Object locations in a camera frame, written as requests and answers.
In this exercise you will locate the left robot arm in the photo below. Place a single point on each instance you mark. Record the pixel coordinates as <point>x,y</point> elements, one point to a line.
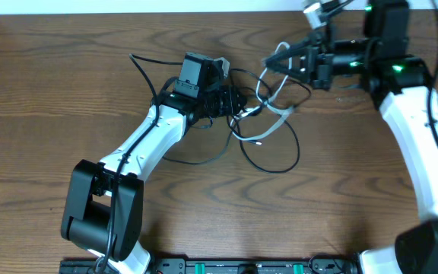
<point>104,204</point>

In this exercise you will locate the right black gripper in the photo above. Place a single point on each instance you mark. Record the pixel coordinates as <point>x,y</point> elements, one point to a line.
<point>316,62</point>

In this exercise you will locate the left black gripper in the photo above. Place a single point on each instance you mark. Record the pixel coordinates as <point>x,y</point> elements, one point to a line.
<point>233,100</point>

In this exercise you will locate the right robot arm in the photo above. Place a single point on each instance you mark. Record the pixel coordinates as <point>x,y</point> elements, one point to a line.
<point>402,89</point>

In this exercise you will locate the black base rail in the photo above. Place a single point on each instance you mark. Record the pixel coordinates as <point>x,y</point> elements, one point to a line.
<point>321,264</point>

